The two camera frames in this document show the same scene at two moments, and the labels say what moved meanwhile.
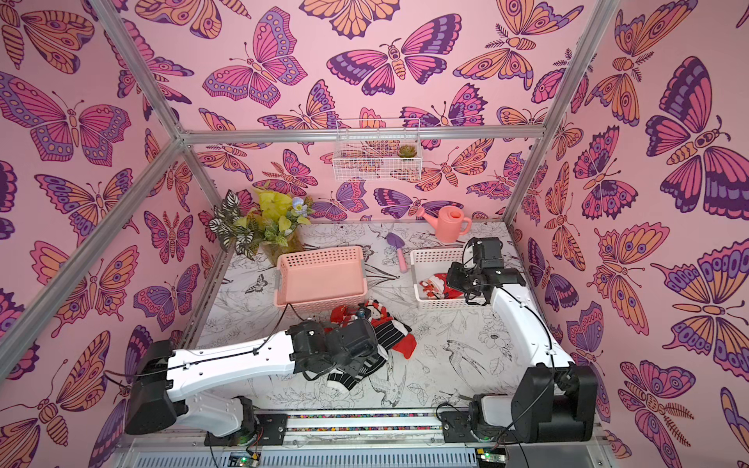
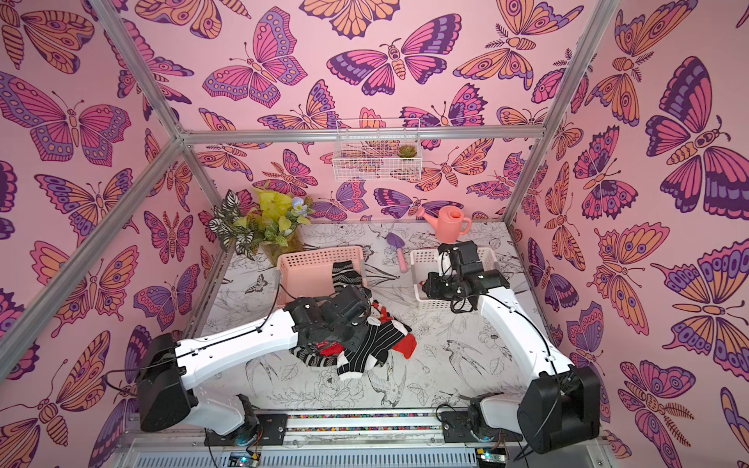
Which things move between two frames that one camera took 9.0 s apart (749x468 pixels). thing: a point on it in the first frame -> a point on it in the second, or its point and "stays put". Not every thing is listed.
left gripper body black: x=352 y=367 -> x=348 y=336
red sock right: x=407 y=346 stays put
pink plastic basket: x=313 y=280 stays put
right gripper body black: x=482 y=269 -> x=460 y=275
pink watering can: x=451 y=223 stays put
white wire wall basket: x=383 y=149 stays put
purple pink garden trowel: x=398 y=242 stays put
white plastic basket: x=425 y=263 stays put
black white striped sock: x=347 y=379 -> x=344 y=275
